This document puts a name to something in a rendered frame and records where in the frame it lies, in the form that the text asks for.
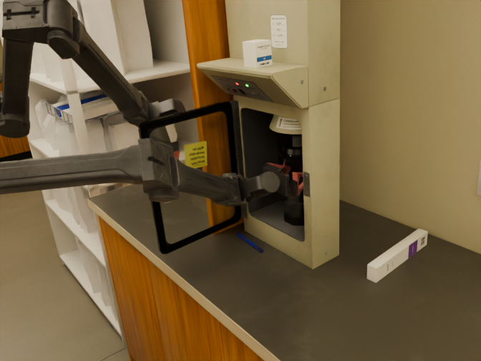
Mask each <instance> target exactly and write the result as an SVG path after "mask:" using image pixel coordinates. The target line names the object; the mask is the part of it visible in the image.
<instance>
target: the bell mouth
mask: <svg viewBox="0 0 481 361"><path fill-rule="evenodd" d="M269 128H270V129H271V130H272V131H275V132H277V133H283V134H292V135H300V134H302V129H301V123H300V122H299V121H298V120H295V119H291V118H288V117H283V116H279V115H273V118H272V121H271V124H270V126H269Z"/></svg>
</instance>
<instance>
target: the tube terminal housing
mask: <svg viewBox="0 0 481 361"><path fill-rule="evenodd" d="M225 9H226V18H227V26H228V43H229V51H230V58H236V59H243V42H246V41H250V40H255V39H270V40H271V25H270V14H286V16H287V35H288V49H278V48H271V53H272V62H277V63H284V64H297V65H305V66H307V67H308V107H306V108H304V109H300V108H297V107H290V106H286V105H280V104H276V103H272V102H266V101H262V100H256V99H252V98H248V97H241V96H237V95H233V100H236V101H238V107H239V116H240V133H241V142H242V151H243V136H242V127H241V109H243V108H249V109H252V110H258V111H261V112H267V113H271V114H274V115H279V116H283V117H288V118H291V119H295V120H298V121H299V122H300V123H301V129H302V155H303V172H304V171H305V172H307V173H309V175H310V197H308V196H305V195H304V186H303V204H304V230H305V240H304V241H303V242H300V241H298V240H296V239H294V238H292V237H290V236H289V235H287V234H285V233H283V232H281V231H279V230H277V229H275V228H274V227H272V226H269V225H268V224H266V223H264V222H262V221H259V220H258V219H256V218H254V217H252V216H251V215H250V213H249V211H248V202H247V201H246V203H247V212H248V218H245V217H243V220H244V228H245V231H247V232H248V233H250V234H252V235H253V236H255V237H257V238H258V239H260V240H262V241H264V242H266V243H267V244H269V245H271V246H272V247H274V248H276V249H278V250H279V251H282V252H283V253H285V254H287V255H288V256H290V257H292V258H294V259H295V260H297V261H299V262H301V263H302V264H304V265H306V266H308V267H309V268H311V269H315V268H316V267H318V266H320V265H322V264H324V263H326V262H327V261H329V260H331V259H333V258H334V257H336V256H338V255H339V153H340V0H225ZM243 168H244V177H245V178H246V171H245V162H244V153H243Z"/></svg>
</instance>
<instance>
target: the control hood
mask: <svg viewBox="0 0 481 361"><path fill-rule="evenodd" d="M197 67H198V69H199V70H200V71H201V72H202V73H204V74H205V75H206V76H207V77H208V78H209V79H211V80H212V81H213V82H214V83H215V84H216V85H217V86H219V88H221V89H222V90H223V91H224V92H225V93H228V94H232V93H229V92H228V91H227V90H226V89H225V88H224V87H223V86H221V85H220V84H219V83H218V82H217V81H216V80H215V79H213V78H212V77H211V75H212V76H218V77H226V78H231V79H235V80H244V81H249V82H254V83H255V84H256V85H257V86H258V87H259V88H260V89H261V90H262V91H263V92H264V93H265V94H266V95H267V96H268V97H269V98H270V99H271V100H272V101H273V102H272V103H276V104H280V105H286V106H290V107H297V108H300V109H304V108H306V107H308V67H307V66H305V65H297V64H284V63H277V62H272V65H269V66H265V67H259V68H254V67H244V59H236V58H225V59H218V60H214V61H209V62H202V63H198V64H197ZM232 95H236V94H232ZM237 96H241V97H246V96H242V95H237ZM248 98H252V97H248ZM252 99H256V98H252ZM256 100H260V99H256ZM262 101H266V102H271V101H267V100H262Z"/></svg>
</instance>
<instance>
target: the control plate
mask: <svg viewBox="0 0 481 361"><path fill-rule="evenodd" d="M211 77H212V78H213V79H215V80H216V81H217V82H218V83H219V84H220V85H221V86H223V87H224V88H225V89H226V90H227V91H228V92H229V93H232V94H236V95H242V96H246V97H252V98H256V99H260V100H267V101H271V102H273V101H272V100H271V99H270V98H269V97H268V96H267V95H266V94H265V93H264V92H263V91H262V90H261V89H260V88H259V87H258V86H257V85H256V84H255V83H254V82H249V81H244V80H235V79H231V78H226V77H218V76H212V75H211ZM236 82H237V83H238V84H239V85H237V84H236ZM246 85H248V86H249V87H247V86H246ZM227 88H229V89H230V90H228V89H227ZM233 89H235V90H237V92H234V91H233ZM238 89H241V90H242V91H244V92H245V93H247V92H249V94H246V95H244V94H243V93H241V92H240V91H239V90H238ZM252 92H253V93H255V95H252ZM258 94H260V95H261V96H258Z"/></svg>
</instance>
